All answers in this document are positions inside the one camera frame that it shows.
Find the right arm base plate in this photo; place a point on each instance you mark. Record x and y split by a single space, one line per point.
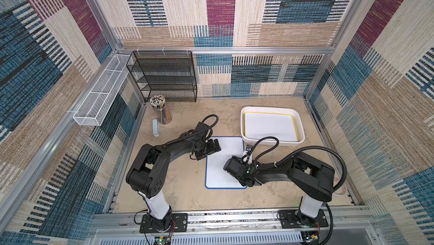
290 219

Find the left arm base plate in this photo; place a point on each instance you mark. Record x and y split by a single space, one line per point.
176 222

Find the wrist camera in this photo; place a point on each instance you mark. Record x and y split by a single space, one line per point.
203 130
247 154

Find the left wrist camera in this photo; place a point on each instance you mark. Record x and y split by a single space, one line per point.
203 130

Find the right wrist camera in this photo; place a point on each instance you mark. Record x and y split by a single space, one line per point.
247 154

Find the pencil cup holder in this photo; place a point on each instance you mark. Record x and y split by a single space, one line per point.
158 103

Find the yellow whiteboard back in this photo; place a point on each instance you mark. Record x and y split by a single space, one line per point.
258 125

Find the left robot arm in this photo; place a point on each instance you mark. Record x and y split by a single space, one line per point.
148 172

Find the aluminium front rail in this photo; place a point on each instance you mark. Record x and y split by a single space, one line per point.
351 225

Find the tape roll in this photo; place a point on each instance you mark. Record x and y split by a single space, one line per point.
341 191

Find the black mesh shelf rack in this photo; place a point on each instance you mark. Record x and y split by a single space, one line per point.
167 73

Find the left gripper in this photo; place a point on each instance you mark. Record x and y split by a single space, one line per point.
211 145

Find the white storage box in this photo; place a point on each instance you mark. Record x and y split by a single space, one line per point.
276 110

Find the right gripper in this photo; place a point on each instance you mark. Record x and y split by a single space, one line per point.
232 169

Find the white wire basket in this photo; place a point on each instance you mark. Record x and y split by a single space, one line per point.
99 100

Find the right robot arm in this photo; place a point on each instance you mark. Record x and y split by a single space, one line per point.
314 177

